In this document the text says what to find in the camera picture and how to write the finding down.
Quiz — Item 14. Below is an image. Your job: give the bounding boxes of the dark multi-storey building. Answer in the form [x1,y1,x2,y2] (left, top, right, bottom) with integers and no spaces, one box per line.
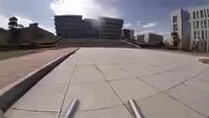
[52,13,125,42]

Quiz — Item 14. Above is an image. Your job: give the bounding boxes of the wide stone stairs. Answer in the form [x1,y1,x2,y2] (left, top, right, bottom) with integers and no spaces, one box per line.
[56,36,141,50]

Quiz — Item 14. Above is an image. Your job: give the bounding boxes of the low pale building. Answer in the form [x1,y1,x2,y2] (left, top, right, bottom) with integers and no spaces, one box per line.
[136,31,164,47]

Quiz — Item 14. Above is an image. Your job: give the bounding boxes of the white multi-storey building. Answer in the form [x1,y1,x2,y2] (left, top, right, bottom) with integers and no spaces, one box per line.
[168,0,209,55]

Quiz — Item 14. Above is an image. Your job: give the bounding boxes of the grass strip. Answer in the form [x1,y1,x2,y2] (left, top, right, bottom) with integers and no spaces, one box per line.
[0,45,57,64]

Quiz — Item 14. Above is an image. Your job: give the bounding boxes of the small dark building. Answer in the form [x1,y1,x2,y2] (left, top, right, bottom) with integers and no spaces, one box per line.
[122,28,136,41]

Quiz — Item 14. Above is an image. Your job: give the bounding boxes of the red brick path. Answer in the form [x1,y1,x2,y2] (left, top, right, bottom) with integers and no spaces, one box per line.
[0,45,77,98]

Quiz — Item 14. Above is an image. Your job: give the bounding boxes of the low dark building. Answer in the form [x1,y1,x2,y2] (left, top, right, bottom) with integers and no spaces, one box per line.
[0,21,60,46]

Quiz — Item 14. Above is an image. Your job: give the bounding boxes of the robot's own part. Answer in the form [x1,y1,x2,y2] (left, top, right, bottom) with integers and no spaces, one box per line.
[60,97,79,118]
[126,98,148,118]

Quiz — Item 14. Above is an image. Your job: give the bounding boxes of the grey concrete slab pavement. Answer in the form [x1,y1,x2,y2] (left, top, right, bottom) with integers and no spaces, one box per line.
[3,44,209,118]

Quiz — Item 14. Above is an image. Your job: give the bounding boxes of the grey concrete kerb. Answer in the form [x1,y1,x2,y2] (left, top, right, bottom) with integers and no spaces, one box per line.
[0,44,81,115]

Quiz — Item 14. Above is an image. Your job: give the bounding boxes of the dark sloping wall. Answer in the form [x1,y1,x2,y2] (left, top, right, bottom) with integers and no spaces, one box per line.
[0,34,65,55]

